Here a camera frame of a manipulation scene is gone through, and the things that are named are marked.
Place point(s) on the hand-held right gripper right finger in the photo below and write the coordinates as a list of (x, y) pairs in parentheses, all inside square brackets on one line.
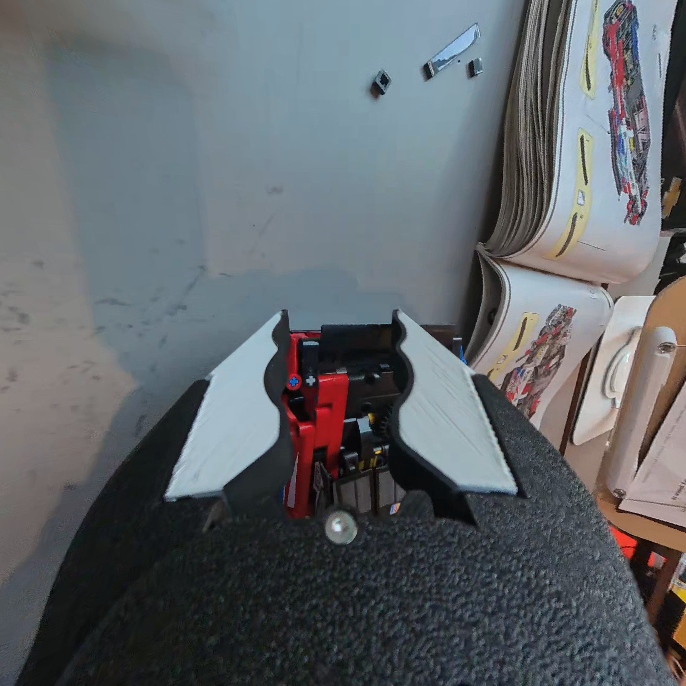
[(450, 423)]

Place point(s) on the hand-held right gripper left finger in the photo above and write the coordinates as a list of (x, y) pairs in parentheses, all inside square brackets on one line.
[(230, 423)]

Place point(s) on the toy brick race car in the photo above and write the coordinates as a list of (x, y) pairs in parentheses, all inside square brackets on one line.
[(329, 407)]

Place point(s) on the toy car instruction booklet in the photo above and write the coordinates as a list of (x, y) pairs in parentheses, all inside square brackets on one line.
[(568, 161)]

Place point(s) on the long black smooth tile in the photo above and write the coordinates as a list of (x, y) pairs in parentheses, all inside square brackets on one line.
[(453, 51)]

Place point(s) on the grey desk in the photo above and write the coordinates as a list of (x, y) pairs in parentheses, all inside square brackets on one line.
[(214, 187)]

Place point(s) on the wooden document stand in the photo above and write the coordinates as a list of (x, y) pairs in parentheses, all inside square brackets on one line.
[(640, 407)]

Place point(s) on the printed instruction sheet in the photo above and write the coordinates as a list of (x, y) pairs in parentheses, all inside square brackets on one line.
[(664, 471)]

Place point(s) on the black toy car box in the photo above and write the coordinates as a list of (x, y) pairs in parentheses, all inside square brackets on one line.
[(674, 161)]

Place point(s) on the small black square brick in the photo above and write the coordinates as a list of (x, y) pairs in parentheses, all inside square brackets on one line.
[(380, 83)]

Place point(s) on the small black square tile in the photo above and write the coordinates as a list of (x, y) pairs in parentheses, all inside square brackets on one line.
[(475, 67)]

